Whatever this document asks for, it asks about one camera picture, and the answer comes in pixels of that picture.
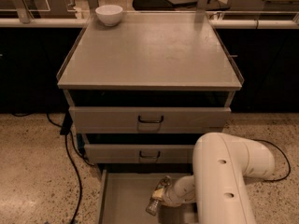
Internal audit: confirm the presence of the grey middle drawer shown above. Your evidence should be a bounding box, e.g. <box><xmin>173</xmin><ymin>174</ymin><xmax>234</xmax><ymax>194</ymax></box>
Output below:
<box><xmin>85</xmin><ymin>145</ymin><xmax>193</xmax><ymax>164</ymax></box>

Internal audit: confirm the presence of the black power adapter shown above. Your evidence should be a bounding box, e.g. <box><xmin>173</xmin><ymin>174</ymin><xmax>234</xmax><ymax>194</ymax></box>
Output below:
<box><xmin>60</xmin><ymin>112</ymin><xmax>73</xmax><ymax>135</ymax></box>

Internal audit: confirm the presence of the grey drawer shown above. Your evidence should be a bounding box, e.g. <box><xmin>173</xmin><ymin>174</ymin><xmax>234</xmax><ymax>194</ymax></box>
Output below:
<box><xmin>85</xmin><ymin>145</ymin><xmax>193</xmax><ymax>164</ymax></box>
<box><xmin>95</xmin><ymin>170</ymin><xmax>199</xmax><ymax>224</ymax></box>
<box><xmin>69</xmin><ymin>106</ymin><xmax>231</xmax><ymax>133</ymax></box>

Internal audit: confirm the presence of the metal post left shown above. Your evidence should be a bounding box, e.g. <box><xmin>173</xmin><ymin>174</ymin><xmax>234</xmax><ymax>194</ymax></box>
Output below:
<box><xmin>12</xmin><ymin>0</ymin><xmax>31</xmax><ymax>24</ymax></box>

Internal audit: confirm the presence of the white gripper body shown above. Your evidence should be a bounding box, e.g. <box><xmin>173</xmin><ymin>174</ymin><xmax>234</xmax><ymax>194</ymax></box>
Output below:
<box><xmin>163</xmin><ymin>185</ymin><xmax>181</xmax><ymax>207</ymax></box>

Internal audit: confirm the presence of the black cable left floor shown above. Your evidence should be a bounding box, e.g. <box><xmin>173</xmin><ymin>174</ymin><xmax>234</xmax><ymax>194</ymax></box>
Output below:
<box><xmin>9</xmin><ymin>112</ymin><xmax>95</xmax><ymax>224</ymax></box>

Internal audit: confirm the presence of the clear plastic water bottle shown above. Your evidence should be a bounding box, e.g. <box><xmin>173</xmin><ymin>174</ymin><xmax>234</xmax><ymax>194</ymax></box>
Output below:
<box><xmin>146</xmin><ymin>175</ymin><xmax>171</xmax><ymax>216</ymax></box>

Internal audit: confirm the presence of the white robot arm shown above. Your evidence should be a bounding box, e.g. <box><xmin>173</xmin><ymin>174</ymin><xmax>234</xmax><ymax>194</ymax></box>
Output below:
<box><xmin>147</xmin><ymin>133</ymin><xmax>275</xmax><ymax>224</ymax></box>

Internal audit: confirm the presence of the black cable right floor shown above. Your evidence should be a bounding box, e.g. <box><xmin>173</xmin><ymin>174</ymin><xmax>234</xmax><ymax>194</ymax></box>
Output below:
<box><xmin>253</xmin><ymin>138</ymin><xmax>292</xmax><ymax>183</ymax></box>

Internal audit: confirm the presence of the black cable floor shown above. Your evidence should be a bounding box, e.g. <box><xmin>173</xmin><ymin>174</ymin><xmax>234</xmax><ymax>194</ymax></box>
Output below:
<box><xmin>253</xmin><ymin>138</ymin><xmax>292</xmax><ymax>183</ymax></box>
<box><xmin>9</xmin><ymin>112</ymin><xmax>95</xmax><ymax>224</ymax></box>

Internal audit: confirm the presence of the grey drawer cabinet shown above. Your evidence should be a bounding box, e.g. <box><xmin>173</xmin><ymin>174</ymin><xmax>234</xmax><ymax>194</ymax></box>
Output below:
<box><xmin>56</xmin><ymin>10</ymin><xmax>245</xmax><ymax>224</ymax></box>

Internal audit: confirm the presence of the grey top drawer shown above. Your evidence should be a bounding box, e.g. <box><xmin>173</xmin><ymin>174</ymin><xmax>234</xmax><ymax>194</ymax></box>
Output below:
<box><xmin>69</xmin><ymin>106</ymin><xmax>231</xmax><ymax>133</ymax></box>

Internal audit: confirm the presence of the grey bottom drawer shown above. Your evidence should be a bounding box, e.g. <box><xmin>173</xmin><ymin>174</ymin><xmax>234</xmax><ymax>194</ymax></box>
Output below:
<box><xmin>95</xmin><ymin>170</ymin><xmax>199</xmax><ymax>224</ymax></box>

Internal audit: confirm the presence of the white ceramic bowl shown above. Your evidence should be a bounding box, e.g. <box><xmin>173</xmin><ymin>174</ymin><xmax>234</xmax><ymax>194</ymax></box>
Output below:
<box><xmin>95</xmin><ymin>5</ymin><xmax>123</xmax><ymax>26</ymax></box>

